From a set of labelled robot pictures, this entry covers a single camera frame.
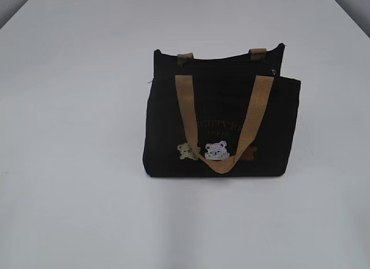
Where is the black canvas tote bag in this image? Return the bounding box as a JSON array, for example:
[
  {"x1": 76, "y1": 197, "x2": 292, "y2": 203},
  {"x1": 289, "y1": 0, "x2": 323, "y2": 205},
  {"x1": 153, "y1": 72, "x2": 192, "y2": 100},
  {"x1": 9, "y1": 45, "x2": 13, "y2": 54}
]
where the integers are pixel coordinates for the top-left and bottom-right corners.
[{"x1": 143, "y1": 43, "x2": 301, "y2": 178}]

